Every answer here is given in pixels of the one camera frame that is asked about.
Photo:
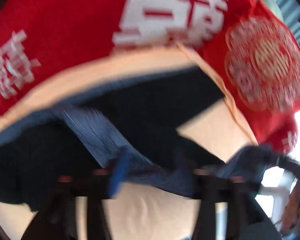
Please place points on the red embroidered cushion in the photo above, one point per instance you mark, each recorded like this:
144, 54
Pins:
258, 59

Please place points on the peach towel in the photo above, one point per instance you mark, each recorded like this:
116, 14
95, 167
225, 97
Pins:
145, 212

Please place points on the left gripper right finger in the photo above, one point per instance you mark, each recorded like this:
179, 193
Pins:
244, 217

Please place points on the red blanket with white characters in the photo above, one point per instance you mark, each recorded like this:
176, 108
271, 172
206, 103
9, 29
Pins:
39, 38

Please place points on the black pants with blue trim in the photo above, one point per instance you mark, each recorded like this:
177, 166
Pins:
141, 114

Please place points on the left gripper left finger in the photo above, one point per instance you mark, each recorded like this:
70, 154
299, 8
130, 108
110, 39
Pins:
56, 219

